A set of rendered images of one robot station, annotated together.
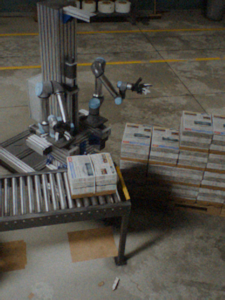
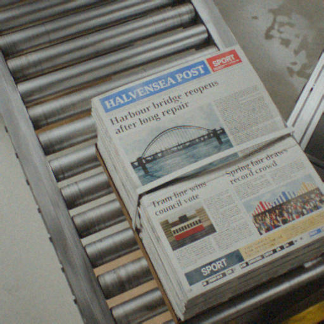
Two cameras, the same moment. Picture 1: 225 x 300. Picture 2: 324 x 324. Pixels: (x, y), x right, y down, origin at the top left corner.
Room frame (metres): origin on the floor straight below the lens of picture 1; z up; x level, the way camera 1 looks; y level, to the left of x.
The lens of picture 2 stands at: (2.07, -0.20, 1.88)
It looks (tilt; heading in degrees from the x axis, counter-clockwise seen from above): 65 degrees down; 70
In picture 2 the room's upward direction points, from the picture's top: 12 degrees clockwise
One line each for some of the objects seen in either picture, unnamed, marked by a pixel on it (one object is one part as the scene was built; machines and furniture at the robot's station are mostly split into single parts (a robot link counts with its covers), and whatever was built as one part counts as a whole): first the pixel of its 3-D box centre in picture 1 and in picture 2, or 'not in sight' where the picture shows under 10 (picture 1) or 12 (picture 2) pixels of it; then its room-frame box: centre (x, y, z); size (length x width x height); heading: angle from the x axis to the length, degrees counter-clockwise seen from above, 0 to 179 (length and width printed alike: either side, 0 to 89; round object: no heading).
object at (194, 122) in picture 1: (197, 122); not in sight; (3.02, -0.82, 1.06); 0.37 x 0.29 x 0.01; 174
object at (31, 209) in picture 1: (30, 195); (93, 19); (2.15, 0.66, 0.77); 0.47 x 0.05 x 0.05; 15
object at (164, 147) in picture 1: (173, 169); not in sight; (3.04, -0.69, 0.42); 1.17 x 0.39 x 0.83; 84
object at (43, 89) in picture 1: (45, 108); not in sight; (2.87, 0.65, 1.19); 0.15 x 0.12 x 0.55; 116
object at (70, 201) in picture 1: (68, 190); (151, 135); (2.24, 0.35, 0.77); 0.47 x 0.05 x 0.05; 15
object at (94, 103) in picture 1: (94, 105); not in sight; (3.33, 0.22, 0.98); 0.13 x 0.12 x 0.14; 168
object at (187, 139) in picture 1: (194, 131); not in sight; (3.02, -0.82, 0.95); 0.38 x 0.29 x 0.23; 174
